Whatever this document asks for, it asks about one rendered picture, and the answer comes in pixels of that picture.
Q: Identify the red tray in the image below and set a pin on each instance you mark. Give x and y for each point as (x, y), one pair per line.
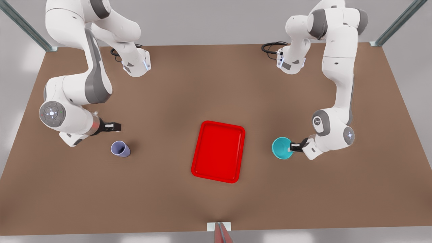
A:
(218, 152)

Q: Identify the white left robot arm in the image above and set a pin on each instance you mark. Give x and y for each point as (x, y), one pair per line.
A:
(337, 67)

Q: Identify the silver frame post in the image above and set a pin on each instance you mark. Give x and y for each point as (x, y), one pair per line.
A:
(221, 233)
(25, 25)
(398, 22)

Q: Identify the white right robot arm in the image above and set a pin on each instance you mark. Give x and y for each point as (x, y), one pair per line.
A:
(71, 91)

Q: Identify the teal bowl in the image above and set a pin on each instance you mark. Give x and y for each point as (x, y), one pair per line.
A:
(281, 148)

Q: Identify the lavender cup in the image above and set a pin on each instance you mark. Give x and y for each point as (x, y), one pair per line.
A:
(120, 149)

